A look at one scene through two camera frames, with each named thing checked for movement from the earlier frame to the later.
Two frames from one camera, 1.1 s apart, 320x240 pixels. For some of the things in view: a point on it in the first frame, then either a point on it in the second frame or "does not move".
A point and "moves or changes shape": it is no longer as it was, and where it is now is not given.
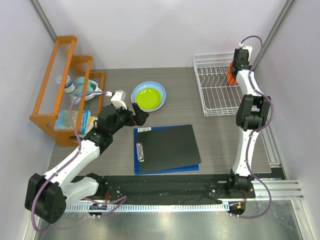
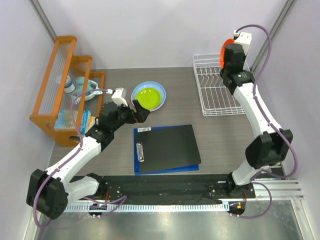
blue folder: x=188 y=168 does not move
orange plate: x=231 y=80 moves or changes shape
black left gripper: x=138 y=119 does not move
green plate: x=147 y=98 does not move
